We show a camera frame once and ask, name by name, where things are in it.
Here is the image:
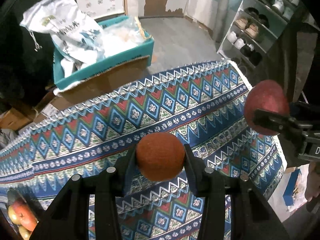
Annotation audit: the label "dark red apple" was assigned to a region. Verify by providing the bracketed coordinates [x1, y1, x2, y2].
[244, 80, 290, 136]

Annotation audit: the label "yellow green mango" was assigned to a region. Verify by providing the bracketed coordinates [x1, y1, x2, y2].
[18, 225, 31, 240]

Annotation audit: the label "small orange tangerine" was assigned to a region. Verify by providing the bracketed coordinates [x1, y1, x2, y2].
[136, 132, 185, 181]

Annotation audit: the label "orange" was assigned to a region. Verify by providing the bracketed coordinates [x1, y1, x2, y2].
[12, 200, 37, 232]

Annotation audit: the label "yellow green pear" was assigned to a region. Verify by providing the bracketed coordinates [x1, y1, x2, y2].
[8, 206, 21, 225]

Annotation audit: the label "right hand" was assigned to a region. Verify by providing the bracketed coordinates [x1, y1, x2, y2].
[305, 162, 320, 202]

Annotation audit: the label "clear glass fruit plate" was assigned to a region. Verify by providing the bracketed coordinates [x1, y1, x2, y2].
[7, 187, 39, 239]

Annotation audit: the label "blue patterned tablecloth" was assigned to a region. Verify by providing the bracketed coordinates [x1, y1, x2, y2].
[0, 60, 288, 240]

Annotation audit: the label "brown cardboard box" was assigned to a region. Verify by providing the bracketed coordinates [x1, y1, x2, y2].
[0, 107, 38, 131]

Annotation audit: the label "grey shoe rack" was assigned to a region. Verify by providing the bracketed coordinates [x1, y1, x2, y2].
[217, 0, 300, 68]

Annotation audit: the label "dark hanging clothes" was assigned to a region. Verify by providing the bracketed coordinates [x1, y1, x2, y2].
[1, 0, 54, 107]

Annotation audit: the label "teal cardboard box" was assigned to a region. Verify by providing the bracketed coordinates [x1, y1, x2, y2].
[53, 16, 154, 90]

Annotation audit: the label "white printed rice bag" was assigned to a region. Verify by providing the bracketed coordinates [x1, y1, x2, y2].
[20, 0, 104, 65]

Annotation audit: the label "clear plastic bag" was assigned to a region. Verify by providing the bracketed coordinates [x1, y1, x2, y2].
[95, 16, 153, 58]

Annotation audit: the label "white decorated cabinet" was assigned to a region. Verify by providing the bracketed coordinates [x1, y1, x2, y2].
[76, 0, 125, 20]

